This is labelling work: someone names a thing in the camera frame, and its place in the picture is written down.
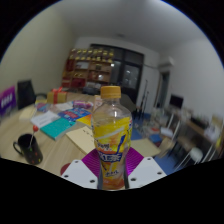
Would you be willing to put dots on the pink package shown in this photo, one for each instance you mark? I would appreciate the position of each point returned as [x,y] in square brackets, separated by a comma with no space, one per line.
[82,104]

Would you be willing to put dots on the white booklet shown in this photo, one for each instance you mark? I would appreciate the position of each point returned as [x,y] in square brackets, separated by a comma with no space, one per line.
[45,119]

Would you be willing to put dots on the black computer monitor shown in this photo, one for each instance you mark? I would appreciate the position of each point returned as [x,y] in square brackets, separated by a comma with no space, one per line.
[176,101]

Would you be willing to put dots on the beige carton box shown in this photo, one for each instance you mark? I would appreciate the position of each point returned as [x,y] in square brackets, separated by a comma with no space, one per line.
[97,101]

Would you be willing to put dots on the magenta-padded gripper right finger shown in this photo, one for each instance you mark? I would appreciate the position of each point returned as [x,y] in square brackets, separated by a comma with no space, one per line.
[146,171]

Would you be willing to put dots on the black microphone stand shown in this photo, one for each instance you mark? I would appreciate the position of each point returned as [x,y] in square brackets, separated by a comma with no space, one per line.
[144,96]

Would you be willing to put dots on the blue and red book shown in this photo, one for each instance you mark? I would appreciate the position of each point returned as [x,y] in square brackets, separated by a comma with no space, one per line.
[73,114]

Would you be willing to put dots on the colourful magazine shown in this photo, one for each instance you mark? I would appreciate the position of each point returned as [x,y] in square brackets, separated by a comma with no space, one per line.
[42,106]

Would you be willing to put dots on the teal book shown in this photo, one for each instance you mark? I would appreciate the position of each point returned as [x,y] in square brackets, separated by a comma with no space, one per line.
[57,128]

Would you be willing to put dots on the pale yellow book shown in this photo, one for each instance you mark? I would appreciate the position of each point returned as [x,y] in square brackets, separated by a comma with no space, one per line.
[27,113]

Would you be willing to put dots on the orange yellow book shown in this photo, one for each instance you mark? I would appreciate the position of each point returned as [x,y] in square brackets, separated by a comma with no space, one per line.
[86,120]

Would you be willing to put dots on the black office chair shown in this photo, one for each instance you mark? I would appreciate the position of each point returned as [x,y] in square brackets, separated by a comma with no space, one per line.
[26,93]

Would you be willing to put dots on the black mug with coloured dots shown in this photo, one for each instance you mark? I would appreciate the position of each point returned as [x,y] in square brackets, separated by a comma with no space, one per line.
[30,153]

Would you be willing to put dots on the dark glass door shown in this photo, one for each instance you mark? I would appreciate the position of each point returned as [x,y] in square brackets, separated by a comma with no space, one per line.
[130,73]

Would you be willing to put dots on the white wall air conditioner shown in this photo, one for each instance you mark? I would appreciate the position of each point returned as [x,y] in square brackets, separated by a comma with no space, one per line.
[166,63]

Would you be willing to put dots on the long wooden wall desk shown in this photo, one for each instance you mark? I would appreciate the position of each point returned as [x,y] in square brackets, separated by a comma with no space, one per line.
[196,128]

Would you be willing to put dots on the small beige side table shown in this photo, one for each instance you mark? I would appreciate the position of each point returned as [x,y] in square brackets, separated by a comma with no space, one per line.
[145,146]

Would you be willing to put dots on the purple sign board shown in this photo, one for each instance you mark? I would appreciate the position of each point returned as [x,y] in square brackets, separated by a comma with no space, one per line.
[6,101]

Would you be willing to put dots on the yellow gift box red ribbon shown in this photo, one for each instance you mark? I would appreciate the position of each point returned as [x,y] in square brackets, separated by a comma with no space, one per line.
[56,96]

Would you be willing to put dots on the yellow-labelled orange drink bottle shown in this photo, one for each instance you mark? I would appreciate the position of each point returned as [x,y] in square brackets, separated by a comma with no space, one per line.
[111,140]

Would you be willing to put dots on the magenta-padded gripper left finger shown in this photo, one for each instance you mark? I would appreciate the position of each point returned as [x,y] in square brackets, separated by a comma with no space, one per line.
[78,173]

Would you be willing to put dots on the stack of books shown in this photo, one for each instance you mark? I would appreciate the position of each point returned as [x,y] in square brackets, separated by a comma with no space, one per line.
[159,116]

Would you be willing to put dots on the red-ball stirrer stick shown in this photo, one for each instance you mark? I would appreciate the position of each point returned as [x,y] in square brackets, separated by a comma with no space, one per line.
[35,128]

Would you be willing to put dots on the wooden shelf unit with trophies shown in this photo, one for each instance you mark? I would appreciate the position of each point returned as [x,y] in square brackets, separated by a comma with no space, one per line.
[88,68]

